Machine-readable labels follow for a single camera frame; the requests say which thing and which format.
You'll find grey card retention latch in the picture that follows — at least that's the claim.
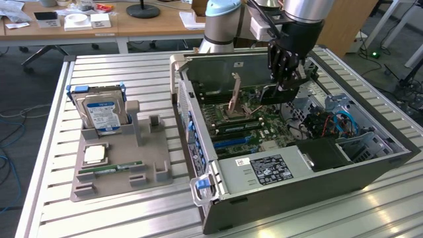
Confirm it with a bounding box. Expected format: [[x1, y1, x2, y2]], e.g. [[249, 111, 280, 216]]
[[169, 55, 192, 96]]

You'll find blue wire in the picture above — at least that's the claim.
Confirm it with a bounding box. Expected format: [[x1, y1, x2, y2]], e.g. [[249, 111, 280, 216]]
[[330, 111, 360, 137]]

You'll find grey parts rack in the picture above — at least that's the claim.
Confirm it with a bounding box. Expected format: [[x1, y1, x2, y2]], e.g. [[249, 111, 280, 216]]
[[69, 100, 174, 203]]

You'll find black lamp base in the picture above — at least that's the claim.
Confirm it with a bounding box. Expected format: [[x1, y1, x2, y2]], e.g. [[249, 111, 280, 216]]
[[125, 0, 161, 19]]

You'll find black wire connector bundle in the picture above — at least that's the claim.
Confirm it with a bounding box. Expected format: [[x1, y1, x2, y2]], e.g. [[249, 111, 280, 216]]
[[300, 113, 332, 139]]

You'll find hard disk blue carrier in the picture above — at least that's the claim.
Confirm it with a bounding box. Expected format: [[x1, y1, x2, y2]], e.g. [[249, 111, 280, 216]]
[[65, 85, 132, 136]]

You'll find black stand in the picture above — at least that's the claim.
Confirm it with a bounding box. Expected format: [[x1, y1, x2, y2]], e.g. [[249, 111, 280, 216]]
[[382, 63, 423, 115]]

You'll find black chair base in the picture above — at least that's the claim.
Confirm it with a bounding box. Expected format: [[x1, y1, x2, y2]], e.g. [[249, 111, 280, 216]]
[[20, 44, 72, 73]]

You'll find green motherboard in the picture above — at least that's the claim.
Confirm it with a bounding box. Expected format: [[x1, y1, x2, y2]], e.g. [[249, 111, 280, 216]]
[[197, 88, 297, 159]]

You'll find cardboard box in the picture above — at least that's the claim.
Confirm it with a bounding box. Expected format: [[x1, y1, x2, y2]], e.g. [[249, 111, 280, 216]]
[[190, 0, 208, 18]]

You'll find black camera bracket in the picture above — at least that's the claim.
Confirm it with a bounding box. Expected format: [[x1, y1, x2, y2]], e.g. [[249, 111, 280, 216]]
[[264, 13, 294, 25]]

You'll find black camera cable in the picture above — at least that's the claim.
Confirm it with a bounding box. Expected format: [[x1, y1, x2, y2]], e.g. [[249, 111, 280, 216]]
[[246, 0, 286, 40]]

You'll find white table frame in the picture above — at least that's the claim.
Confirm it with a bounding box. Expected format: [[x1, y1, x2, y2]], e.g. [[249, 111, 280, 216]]
[[361, 0, 423, 69]]

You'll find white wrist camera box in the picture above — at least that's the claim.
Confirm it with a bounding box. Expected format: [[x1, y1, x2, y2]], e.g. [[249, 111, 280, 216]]
[[249, 16, 277, 40]]

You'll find grey power supply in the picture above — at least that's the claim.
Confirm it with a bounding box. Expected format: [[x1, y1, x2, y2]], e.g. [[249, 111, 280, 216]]
[[216, 145, 314, 195]]

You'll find blue expansion slot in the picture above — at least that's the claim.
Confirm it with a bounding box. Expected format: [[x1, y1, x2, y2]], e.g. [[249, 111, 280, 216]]
[[212, 138, 250, 150]]

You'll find black expansion slot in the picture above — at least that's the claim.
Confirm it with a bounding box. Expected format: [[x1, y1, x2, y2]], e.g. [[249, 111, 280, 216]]
[[210, 132, 248, 144]]

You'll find white floor cable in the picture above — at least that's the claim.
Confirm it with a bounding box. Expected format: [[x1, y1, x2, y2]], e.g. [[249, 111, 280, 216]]
[[0, 103, 50, 119]]

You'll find red wire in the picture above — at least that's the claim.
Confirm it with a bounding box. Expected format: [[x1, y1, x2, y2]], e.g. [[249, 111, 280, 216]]
[[325, 115, 334, 137]]

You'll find white box round hole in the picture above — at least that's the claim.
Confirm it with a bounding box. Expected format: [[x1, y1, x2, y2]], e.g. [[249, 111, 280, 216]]
[[64, 13, 93, 32]]

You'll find white box black top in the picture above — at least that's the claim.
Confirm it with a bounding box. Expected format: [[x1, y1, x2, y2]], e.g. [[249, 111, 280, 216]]
[[33, 11, 61, 29]]

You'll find blue floor cable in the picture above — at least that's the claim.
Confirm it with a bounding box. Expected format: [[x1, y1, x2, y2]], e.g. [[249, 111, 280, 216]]
[[0, 118, 26, 214]]

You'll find white paper stack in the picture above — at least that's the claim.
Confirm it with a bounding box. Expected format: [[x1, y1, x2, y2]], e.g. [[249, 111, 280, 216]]
[[177, 10, 208, 31]]

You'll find dark grey PC case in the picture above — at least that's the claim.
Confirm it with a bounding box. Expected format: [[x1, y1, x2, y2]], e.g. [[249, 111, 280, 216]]
[[169, 44, 423, 235]]

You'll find silver CPU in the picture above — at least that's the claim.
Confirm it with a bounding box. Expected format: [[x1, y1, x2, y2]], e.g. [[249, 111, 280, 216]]
[[81, 146, 108, 164]]

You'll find grey case handle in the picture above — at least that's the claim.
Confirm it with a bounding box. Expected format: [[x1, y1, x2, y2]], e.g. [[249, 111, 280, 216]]
[[189, 173, 218, 207]]

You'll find low metal disk bay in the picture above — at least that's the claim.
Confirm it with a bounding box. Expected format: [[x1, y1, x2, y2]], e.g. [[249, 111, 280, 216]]
[[334, 131, 396, 164]]

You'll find silver chipset heatsink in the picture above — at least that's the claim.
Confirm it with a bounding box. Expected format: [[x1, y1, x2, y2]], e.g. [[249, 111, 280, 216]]
[[260, 141, 278, 152]]

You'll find black plastic shroud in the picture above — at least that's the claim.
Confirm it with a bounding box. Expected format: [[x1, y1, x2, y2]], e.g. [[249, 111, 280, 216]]
[[294, 138, 353, 173]]

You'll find CPU socket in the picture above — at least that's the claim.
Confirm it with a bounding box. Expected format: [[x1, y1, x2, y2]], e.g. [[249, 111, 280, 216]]
[[221, 101, 248, 119]]

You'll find dark small container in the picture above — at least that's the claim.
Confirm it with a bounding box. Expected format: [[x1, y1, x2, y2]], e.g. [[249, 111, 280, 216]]
[[76, 0, 96, 12]]

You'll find clear plastic bag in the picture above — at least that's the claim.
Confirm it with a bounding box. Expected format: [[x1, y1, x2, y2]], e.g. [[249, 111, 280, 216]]
[[0, 0, 33, 23]]

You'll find curved black wire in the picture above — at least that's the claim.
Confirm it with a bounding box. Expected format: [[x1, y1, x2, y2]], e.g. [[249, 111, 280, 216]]
[[284, 118, 310, 139]]

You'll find white red adapter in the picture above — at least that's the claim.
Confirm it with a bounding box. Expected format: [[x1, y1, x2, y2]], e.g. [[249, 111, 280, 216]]
[[349, 37, 364, 54]]

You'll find small white box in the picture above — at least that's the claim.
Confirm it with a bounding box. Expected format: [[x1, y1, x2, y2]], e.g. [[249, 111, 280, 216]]
[[89, 13, 112, 29]]

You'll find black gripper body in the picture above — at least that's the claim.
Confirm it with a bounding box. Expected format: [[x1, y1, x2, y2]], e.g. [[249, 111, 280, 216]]
[[272, 20, 325, 60]]

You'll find green RAM stick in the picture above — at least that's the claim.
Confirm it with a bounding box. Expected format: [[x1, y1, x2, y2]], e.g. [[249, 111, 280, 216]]
[[216, 120, 265, 135], [77, 160, 144, 176]]

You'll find wooden cabinet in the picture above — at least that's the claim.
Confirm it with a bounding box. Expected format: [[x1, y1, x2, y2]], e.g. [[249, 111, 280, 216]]
[[313, 0, 380, 58]]

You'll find black green graphics card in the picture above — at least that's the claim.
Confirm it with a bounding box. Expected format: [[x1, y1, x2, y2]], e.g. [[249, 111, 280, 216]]
[[226, 72, 300, 118]]

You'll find tall perforated disk bay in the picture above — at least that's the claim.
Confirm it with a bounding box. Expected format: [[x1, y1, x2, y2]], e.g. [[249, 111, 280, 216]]
[[281, 58, 352, 117]]

